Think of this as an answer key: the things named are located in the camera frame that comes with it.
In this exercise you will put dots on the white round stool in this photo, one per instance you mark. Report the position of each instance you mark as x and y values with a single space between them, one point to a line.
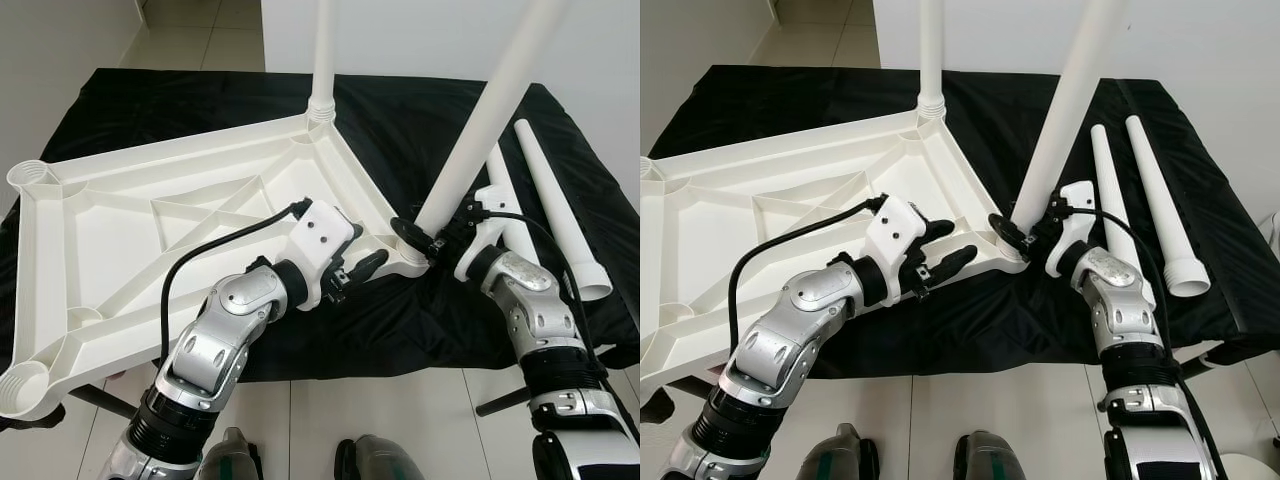
1250 470

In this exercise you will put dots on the grey robot foot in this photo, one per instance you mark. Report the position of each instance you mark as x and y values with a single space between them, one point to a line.
380 463
230 460
993 460
840 458

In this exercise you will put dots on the white plastic children table top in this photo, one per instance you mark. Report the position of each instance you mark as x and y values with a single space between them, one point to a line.
100 230
720 230

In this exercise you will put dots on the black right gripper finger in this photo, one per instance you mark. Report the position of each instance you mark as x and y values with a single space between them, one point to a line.
1007 229
411 233

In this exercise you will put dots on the grey robot left foot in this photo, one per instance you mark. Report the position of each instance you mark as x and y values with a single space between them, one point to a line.
230 460
840 458

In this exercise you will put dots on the grey robot right foot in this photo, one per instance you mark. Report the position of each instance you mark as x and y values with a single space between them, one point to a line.
993 460
380 463

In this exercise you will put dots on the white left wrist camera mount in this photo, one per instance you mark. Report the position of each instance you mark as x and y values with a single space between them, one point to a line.
325 230
900 225

